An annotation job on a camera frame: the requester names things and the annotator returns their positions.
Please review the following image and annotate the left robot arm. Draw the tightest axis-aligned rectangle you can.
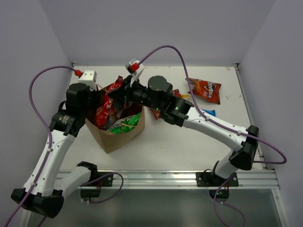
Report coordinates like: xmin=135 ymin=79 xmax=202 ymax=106
xmin=11 ymin=83 xmax=100 ymax=218

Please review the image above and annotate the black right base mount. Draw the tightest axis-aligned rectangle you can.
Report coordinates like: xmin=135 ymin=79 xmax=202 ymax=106
xmin=196 ymin=169 xmax=239 ymax=201

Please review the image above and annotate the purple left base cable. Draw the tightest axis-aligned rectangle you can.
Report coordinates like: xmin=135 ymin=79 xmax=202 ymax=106
xmin=80 ymin=173 xmax=124 ymax=204

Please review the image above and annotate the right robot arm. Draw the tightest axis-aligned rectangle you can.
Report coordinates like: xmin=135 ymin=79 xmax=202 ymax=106
xmin=108 ymin=76 xmax=258 ymax=186

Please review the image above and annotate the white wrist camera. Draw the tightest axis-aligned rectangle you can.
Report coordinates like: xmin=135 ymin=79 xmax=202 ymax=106
xmin=125 ymin=59 xmax=144 ymax=86
xmin=78 ymin=70 xmax=97 ymax=91

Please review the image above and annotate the aluminium front rail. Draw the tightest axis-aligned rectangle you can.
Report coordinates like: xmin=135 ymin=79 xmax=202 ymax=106
xmin=55 ymin=169 xmax=277 ymax=190

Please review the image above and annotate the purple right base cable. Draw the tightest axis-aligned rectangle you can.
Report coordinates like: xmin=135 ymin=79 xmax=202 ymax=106
xmin=213 ymin=177 xmax=247 ymax=227

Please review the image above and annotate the red fruit candy bag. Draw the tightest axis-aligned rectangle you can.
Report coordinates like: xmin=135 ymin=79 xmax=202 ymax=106
xmin=105 ymin=76 xmax=124 ymax=99

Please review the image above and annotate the red Doritos chip bag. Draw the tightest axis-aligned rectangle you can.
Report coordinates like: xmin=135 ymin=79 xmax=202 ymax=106
xmin=185 ymin=78 xmax=222 ymax=105

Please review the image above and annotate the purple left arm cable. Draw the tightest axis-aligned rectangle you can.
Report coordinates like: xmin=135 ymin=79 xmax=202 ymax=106
xmin=4 ymin=66 xmax=82 ymax=227

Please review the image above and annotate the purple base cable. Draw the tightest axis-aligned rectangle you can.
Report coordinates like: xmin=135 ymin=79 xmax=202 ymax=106
xmin=80 ymin=173 xmax=124 ymax=204
xmin=213 ymin=177 xmax=247 ymax=227

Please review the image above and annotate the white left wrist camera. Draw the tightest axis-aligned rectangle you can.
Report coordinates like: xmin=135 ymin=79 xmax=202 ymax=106
xmin=78 ymin=70 xmax=97 ymax=91

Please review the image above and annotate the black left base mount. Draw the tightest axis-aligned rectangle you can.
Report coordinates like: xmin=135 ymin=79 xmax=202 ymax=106
xmin=80 ymin=174 xmax=113 ymax=200

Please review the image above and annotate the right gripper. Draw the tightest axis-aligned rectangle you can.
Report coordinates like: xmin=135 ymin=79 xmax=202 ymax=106
xmin=107 ymin=74 xmax=165 ymax=112

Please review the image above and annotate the red cookie snack bag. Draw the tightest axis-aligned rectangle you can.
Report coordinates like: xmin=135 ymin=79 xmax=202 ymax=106
xmin=94 ymin=94 xmax=124 ymax=130

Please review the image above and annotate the brown paper bag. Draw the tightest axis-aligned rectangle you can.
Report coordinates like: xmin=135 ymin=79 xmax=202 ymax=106
xmin=86 ymin=85 xmax=145 ymax=154

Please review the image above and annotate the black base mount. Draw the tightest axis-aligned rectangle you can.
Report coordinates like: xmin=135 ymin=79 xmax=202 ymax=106
xmin=80 ymin=174 xmax=113 ymax=200
xmin=196 ymin=169 xmax=239 ymax=201

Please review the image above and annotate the green snack bag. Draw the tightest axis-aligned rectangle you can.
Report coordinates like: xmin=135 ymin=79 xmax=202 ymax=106
xmin=107 ymin=113 xmax=141 ymax=134

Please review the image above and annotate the blue snack bar wrapper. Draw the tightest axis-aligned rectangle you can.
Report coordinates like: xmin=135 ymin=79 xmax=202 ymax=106
xmin=202 ymin=109 xmax=216 ymax=116

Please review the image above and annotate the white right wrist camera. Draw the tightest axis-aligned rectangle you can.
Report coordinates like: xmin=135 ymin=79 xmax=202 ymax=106
xmin=125 ymin=59 xmax=144 ymax=86

